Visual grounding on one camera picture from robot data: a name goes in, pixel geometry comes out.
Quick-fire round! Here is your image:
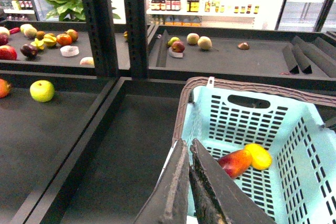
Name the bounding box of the green apple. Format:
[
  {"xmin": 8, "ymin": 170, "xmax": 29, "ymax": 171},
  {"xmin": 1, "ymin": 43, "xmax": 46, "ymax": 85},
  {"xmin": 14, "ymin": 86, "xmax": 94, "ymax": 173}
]
[{"xmin": 29, "ymin": 80, "xmax": 55, "ymax": 103}]

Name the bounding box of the light blue plastic basket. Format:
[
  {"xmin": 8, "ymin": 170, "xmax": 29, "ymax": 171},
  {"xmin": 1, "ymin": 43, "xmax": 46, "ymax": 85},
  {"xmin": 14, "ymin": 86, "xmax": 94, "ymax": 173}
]
[{"xmin": 160, "ymin": 84, "xmax": 336, "ymax": 224}]

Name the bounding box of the black shelf post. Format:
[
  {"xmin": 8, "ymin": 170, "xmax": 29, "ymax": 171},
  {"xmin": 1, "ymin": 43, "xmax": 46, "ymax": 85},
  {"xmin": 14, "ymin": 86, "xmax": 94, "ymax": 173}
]
[
  {"xmin": 124, "ymin": 0, "xmax": 148, "ymax": 79},
  {"xmin": 82, "ymin": 0, "xmax": 119, "ymax": 77}
]

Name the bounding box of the brown basket handle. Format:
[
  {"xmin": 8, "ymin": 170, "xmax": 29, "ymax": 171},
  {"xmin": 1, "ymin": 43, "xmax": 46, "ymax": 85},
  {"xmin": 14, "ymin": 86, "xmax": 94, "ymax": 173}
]
[{"xmin": 172, "ymin": 77, "xmax": 335, "ymax": 145}]

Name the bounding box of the white tape roll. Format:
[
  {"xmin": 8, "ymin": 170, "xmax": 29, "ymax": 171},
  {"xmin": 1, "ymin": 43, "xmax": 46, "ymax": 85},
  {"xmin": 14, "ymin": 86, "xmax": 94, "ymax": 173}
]
[{"xmin": 60, "ymin": 45, "xmax": 79, "ymax": 57}]

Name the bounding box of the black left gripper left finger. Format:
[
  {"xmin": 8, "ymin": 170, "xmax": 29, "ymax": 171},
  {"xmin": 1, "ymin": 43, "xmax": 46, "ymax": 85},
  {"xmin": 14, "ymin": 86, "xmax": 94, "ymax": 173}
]
[{"xmin": 134, "ymin": 140, "xmax": 190, "ymax": 223}]

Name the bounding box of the red yellow mango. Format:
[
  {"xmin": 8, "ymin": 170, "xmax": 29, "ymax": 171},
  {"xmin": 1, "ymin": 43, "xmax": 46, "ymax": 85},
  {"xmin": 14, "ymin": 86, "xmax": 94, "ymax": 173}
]
[{"xmin": 217, "ymin": 149, "xmax": 253, "ymax": 179}]

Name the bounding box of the yellow lemon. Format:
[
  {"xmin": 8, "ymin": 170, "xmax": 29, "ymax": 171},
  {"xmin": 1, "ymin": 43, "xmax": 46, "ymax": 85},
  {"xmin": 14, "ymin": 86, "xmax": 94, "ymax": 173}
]
[{"xmin": 244, "ymin": 143, "xmax": 272, "ymax": 170}]

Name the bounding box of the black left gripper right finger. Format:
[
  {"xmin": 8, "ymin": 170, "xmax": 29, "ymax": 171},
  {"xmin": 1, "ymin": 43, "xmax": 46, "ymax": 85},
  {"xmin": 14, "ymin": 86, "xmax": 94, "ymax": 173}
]
[{"xmin": 189, "ymin": 139, "xmax": 275, "ymax": 224}]

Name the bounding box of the red apple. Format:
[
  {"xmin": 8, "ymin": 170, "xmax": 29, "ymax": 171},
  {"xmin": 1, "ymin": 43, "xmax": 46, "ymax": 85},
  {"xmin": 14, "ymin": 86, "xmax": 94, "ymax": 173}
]
[{"xmin": 0, "ymin": 45, "xmax": 17, "ymax": 60}]

